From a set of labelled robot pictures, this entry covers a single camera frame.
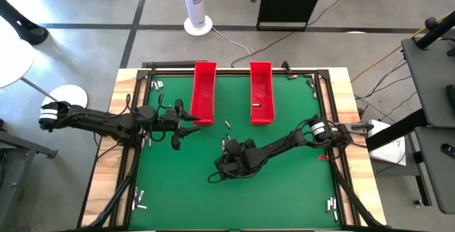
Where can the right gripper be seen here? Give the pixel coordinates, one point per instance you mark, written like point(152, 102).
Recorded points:
point(240, 150)

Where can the white paper sheet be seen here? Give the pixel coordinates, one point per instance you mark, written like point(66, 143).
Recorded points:
point(394, 153)

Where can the green table mat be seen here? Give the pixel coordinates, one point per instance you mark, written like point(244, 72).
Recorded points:
point(177, 196)

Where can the red plastic bin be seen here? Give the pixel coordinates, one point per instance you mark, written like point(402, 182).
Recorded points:
point(263, 82)
point(203, 93)

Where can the black flat device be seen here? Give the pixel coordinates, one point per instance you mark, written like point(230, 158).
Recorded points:
point(451, 98)

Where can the white round pedestal table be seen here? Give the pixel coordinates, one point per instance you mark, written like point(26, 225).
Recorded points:
point(71, 95)

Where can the grey workbench top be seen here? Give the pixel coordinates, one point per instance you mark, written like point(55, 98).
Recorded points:
point(440, 182)
point(430, 82)

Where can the black frame strut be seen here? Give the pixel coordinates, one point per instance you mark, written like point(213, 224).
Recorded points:
point(117, 196)
point(355, 203)

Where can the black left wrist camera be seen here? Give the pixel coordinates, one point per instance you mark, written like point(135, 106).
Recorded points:
point(170, 114)

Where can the black remote control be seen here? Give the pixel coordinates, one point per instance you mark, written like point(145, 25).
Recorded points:
point(448, 151)

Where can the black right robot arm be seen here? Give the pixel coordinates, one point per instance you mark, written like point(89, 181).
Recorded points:
point(281, 146)

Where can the black diagonal beam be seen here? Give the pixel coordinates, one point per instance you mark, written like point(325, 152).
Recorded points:
point(398, 130)

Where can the black pole stand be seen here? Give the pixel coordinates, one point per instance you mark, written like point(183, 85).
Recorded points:
point(435, 31)

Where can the black curved stand leg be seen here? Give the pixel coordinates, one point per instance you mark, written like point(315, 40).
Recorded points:
point(30, 32)

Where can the tall black cabinet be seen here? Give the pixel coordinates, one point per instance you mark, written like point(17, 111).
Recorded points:
point(288, 0)

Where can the grey metal cart frame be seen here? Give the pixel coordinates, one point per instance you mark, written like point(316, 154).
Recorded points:
point(21, 143)

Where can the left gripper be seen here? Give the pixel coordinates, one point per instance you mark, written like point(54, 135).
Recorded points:
point(177, 141)

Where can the black aluminium table frame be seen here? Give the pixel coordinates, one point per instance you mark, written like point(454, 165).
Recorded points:
point(170, 72)

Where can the small red clip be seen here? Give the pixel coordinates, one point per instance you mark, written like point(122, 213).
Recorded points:
point(323, 157)

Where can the black flat bar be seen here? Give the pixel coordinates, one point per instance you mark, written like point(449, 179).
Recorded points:
point(170, 64)

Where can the black clamp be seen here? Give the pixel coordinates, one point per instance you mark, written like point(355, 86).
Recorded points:
point(286, 67)

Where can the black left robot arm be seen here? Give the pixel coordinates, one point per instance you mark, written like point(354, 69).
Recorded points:
point(99, 121)

